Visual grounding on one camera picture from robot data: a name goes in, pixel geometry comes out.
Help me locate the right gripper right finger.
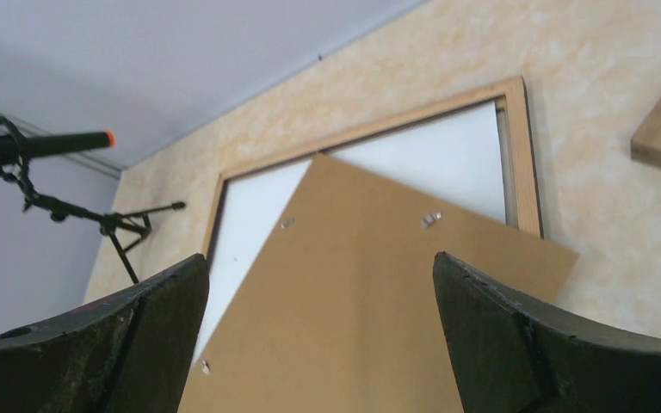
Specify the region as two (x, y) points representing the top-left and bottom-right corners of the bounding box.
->
(432, 252), (661, 412)

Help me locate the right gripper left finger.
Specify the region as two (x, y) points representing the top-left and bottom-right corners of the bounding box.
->
(0, 254), (209, 412)

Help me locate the brown cardboard backing board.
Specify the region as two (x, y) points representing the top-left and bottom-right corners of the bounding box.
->
(180, 155), (578, 412)

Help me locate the wooden picture frame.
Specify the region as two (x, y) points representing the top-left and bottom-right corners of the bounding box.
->
(200, 75), (544, 259)

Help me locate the beach landscape photo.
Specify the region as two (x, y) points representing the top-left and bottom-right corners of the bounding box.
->
(194, 103), (512, 357)

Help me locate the black microphone on tripod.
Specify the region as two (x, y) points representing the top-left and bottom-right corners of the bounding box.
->
(0, 115), (187, 285)

